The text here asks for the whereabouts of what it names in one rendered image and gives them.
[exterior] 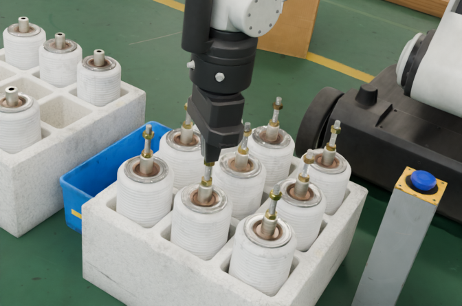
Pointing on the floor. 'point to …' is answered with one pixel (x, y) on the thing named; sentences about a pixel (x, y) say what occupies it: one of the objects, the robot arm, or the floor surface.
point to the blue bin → (102, 171)
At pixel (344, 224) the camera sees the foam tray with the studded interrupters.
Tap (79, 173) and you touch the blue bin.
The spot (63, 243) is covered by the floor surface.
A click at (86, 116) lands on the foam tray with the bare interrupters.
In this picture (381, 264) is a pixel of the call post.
